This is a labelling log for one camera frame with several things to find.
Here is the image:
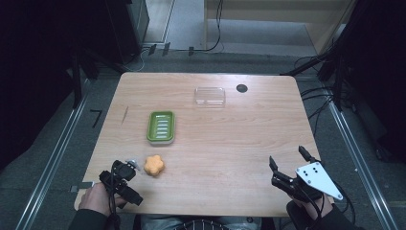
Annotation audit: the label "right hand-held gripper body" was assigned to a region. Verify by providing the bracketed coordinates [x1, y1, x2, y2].
[271, 161, 345, 203]

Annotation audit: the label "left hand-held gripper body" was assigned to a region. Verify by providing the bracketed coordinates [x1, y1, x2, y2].
[99, 159, 144, 207]

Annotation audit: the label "orange flower-shaped soap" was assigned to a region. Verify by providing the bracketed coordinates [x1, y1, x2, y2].
[143, 154, 167, 177]

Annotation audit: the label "person's right hand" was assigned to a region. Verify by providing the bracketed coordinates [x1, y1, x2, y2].
[287, 193, 335, 222]

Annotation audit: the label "person's left hand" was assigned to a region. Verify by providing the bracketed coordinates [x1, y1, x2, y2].
[78, 181, 128, 219]

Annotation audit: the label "green soap dish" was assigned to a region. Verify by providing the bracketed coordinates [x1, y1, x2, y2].
[146, 110, 176, 147]

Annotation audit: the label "person's lap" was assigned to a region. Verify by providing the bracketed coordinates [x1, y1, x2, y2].
[139, 214, 263, 230]

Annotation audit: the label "black stand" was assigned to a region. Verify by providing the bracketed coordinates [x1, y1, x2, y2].
[280, 32, 355, 111]
[68, 41, 128, 109]

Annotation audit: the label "clear plastic lid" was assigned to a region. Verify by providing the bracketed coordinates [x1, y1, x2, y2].
[193, 86, 227, 108]

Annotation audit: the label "light wooden furniture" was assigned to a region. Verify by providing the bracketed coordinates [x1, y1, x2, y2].
[200, 0, 357, 57]

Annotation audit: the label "dark cabinet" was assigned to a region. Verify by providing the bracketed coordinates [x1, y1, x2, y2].
[103, 0, 151, 65]

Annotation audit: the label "left hand-held gripper cable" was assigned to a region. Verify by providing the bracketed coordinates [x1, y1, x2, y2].
[106, 160, 123, 230]

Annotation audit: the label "hand-held gripper cable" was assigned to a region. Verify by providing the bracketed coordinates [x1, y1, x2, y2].
[106, 160, 123, 230]
[305, 180, 356, 224]

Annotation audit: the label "right hand-held gripper cable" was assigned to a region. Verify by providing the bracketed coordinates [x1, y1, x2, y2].
[305, 180, 356, 224]

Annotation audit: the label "metal floor rail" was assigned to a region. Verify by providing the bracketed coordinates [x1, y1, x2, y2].
[13, 80, 92, 230]
[322, 85, 392, 230]

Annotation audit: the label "black floor cables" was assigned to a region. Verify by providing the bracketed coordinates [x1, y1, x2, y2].
[293, 54, 352, 137]

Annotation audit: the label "black hanging cable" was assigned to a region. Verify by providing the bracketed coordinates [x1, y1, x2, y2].
[194, 0, 225, 54]

